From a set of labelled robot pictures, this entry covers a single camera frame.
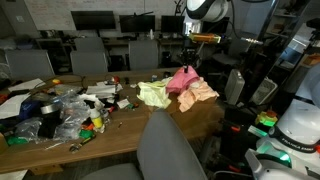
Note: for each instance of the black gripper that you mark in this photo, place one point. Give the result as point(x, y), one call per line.
point(190, 51)

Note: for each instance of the pink shirt with orange stripes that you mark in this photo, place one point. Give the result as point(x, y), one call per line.
point(181, 81)

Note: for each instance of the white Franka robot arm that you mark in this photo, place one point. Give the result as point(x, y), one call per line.
point(300, 123)

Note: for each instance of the black round object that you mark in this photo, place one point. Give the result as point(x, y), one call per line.
point(166, 74)

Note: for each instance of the peach shirt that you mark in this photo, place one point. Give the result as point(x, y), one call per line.
point(196, 96)

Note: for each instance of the pale green towel cloth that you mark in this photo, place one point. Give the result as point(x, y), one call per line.
point(150, 95)

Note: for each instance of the white tower heater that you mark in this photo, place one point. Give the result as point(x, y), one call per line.
point(234, 86)

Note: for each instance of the small black object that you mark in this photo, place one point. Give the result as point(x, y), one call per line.
point(126, 80)

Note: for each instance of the red ball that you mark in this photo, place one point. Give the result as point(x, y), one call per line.
point(115, 79)

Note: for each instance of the small white card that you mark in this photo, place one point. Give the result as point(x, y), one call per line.
point(123, 103)

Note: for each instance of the white grille heater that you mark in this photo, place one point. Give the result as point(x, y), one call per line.
point(264, 91)

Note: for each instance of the white paper stack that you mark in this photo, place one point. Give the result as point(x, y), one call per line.
point(101, 89)

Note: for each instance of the small screw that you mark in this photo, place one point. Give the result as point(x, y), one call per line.
point(120, 125)

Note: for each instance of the emergency stop button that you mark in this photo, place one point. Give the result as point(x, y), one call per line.
point(266, 119)

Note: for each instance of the large black monitor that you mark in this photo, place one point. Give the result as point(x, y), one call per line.
point(93, 20)

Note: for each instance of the white bottle yellow label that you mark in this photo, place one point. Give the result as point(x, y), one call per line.
point(96, 120)

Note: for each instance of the metal shelf rack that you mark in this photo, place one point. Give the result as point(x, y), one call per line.
point(283, 20)

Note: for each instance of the orange plastic item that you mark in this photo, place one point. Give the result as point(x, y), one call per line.
point(88, 126)

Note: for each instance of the green plastic item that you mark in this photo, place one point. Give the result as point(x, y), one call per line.
point(86, 133)

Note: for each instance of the clear plastic bag pile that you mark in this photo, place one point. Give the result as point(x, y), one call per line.
point(66, 113)

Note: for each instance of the adjustable wrench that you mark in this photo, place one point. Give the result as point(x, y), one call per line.
point(81, 142)

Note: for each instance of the silver tape roll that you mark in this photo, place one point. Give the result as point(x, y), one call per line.
point(50, 108)

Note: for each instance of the white paper sheet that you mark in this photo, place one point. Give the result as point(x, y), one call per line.
point(26, 85)
point(13, 106)

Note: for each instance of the blue bag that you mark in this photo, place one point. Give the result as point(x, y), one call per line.
point(29, 110)

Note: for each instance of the green plastic bag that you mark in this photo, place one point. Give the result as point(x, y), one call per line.
point(16, 140)

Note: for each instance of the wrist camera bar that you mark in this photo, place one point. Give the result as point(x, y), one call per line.
point(205, 37)

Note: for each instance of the black camera on stand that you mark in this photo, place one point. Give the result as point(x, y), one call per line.
point(314, 26)

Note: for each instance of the wall whiteboard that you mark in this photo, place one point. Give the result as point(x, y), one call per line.
point(50, 13)

